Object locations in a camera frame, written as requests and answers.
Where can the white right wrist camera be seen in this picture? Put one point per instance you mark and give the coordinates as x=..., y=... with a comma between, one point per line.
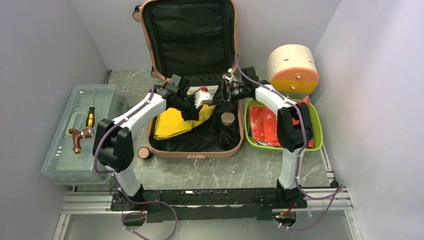
x=229, y=77

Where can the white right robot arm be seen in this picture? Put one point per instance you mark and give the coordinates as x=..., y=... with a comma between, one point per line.
x=293, y=129

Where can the red white tie-dye cloth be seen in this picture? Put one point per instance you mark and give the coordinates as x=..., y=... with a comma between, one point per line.
x=265, y=126

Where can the pink hard-shell suitcase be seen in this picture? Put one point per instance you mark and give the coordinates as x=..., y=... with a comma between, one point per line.
x=197, y=40

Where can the cream orange drawer cabinet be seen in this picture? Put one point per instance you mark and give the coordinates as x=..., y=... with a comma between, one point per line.
x=291, y=70

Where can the clear plastic storage box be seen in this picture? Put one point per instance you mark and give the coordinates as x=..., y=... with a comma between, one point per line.
x=70, y=159

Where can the lime green plastic tray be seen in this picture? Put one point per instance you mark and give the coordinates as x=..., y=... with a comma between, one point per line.
x=251, y=132

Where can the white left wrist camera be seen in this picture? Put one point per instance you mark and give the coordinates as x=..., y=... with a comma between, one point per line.
x=202, y=96

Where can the yellow cloth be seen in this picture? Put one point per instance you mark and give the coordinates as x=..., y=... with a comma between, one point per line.
x=170, y=123

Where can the aluminium frame rail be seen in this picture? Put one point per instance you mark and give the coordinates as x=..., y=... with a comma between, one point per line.
x=329, y=198

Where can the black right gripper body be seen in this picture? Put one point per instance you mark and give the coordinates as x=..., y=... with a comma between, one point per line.
x=235, y=93

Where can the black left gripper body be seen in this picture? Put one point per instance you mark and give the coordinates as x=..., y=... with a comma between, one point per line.
x=186, y=105

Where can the yellow black screwdriver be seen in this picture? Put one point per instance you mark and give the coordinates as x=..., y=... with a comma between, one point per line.
x=90, y=119

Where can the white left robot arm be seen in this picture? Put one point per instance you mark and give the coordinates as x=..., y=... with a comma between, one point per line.
x=113, y=145

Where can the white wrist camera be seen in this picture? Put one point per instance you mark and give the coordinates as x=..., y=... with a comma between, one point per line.
x=229, y=77
x=202, y=96

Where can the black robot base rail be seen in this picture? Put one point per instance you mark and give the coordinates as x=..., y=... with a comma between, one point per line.
x=211, y=204

